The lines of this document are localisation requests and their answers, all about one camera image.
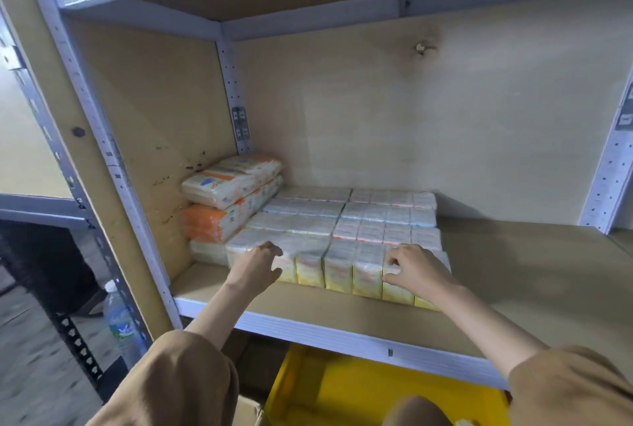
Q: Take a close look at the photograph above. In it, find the person's left hand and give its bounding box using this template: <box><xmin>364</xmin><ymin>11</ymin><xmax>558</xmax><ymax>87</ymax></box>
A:
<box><xmin>224</xmin><ymin>241</ymin><xmax>285</xmax><ymax>294</ymax></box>

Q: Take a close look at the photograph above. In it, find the person's right hand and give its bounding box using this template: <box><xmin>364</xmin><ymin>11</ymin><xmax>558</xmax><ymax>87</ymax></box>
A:
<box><xmin>383</xmin><ymin>244</ymin><xmax>464</xmax><ymax>304</ymax></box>

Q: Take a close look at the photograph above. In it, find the tissue packet bundle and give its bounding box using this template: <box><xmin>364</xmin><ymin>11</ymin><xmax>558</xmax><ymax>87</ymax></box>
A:
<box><xmin>226</xmin><ymin>228</ymin><xmax>333</xmax><ymax>289</ymax></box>
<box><xmin>323</xmin><ymin>239</ymin><xmax>452</xmax><ymax>312</ymax></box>

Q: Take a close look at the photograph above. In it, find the person's right forearm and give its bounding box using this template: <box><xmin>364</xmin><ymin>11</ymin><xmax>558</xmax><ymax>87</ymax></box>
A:
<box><xmin>431</xmin><ymin>283</ymin><xmax>551</xmax><ymax>380</ymax></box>

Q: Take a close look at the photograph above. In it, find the person's left forearm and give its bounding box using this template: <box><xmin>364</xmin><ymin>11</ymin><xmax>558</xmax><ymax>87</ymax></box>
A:
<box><xmin>183</xmin><ymin>276</ymin><xmax>259</xmax><ymax>350</ymax></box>

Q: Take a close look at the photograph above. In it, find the stack of white tissue packets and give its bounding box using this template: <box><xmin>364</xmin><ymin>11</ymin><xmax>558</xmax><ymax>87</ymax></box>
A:
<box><xmin>246</xmin><ymin>186</ymin><xmax>442</xmax><ymax>251</ymax></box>

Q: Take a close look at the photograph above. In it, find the plain white tissue pack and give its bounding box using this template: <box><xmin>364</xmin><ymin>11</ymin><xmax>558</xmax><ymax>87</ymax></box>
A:
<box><xmin>189</xmin><ymin>239</ymin><xmax>231</xmax><ymax>267</ymax></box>

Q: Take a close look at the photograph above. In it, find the orange tissue pack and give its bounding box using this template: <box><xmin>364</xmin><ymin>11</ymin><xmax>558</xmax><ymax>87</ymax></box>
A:
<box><xmin>181</xmin><ymin>175</ymin><xmax>284</xmax><ymax>244</ymax></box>

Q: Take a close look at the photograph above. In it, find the white orange-striped tissue pack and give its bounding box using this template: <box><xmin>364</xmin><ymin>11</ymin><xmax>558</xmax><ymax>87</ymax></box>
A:
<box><xmin>181</xmin><ymin>154</ymin><xmax>283</xmax><ymax>210</ymax></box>

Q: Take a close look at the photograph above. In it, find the yellow plastic bin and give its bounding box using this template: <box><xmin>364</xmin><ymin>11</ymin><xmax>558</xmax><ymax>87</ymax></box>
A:
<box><xmin>264</xmin><ymin>344</ymin><xmax>510</xmax><ymax>426</ymax></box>

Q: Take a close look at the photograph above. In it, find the metal shelf rack with wooden boards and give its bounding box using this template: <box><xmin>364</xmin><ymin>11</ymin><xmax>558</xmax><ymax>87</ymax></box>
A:
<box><xmin>0</xmin><ymin>0</ymin><xmax>633</xmax><ymax>390</ymax></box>

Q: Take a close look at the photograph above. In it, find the person's knee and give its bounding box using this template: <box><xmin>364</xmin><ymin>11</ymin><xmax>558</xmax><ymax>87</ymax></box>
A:
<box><xmin>383</xmin><ymin>394</ymin><xmax>454</xmax><ymax>426</ymax></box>

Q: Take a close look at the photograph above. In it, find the brown cardboard box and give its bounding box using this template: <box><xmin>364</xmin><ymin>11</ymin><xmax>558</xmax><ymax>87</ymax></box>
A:
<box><xmin>231</xmin><ymin>392</ymin><xmax>268</xmax><ymax>426</ymax></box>

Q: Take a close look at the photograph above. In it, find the person's tan left sleeve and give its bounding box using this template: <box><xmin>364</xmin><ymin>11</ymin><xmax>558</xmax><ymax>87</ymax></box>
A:
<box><xmin>86</xmin><ymin>330</ymin><xmax>241</xmax><ymax>426</ymax></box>

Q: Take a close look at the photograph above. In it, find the person's tan sleeve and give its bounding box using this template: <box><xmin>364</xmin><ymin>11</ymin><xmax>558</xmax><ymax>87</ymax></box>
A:
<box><xmin>86</xmin><ymin>330</ymin><xmax>241</xmax><ymax>426</ymax></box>
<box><xmin>508</xmin><ymin>345</ymin><xmax>633</xmax><ymax>426</ymax></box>

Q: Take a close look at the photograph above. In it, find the clear plastic water bottle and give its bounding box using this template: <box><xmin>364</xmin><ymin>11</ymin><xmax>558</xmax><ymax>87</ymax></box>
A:
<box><xmin>102</xmin><ymin>280</ymin><xmax>149</xmax><ymax>370</ymax></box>

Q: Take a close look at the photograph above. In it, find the person's tan right sleeve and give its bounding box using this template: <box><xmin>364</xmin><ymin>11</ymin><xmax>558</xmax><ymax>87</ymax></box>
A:
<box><xmin>508</xmin><ymin>345</ymin><xmax>633</xmax><ymax>426</ymax></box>

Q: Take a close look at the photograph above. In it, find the black perforated metal upright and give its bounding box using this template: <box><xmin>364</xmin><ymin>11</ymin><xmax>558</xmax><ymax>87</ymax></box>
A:
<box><xmin>0</xmin><ymin>221</ymin><xmax>130</xmax><ymax>403</ymax></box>

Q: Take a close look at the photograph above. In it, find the grey neighbouring shelf rack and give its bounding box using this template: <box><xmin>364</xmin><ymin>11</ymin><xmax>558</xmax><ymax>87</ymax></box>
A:
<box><xmin>0</xmin><ymin>3</ymin><xmax>95</xmax><ymax>232</ymax></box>

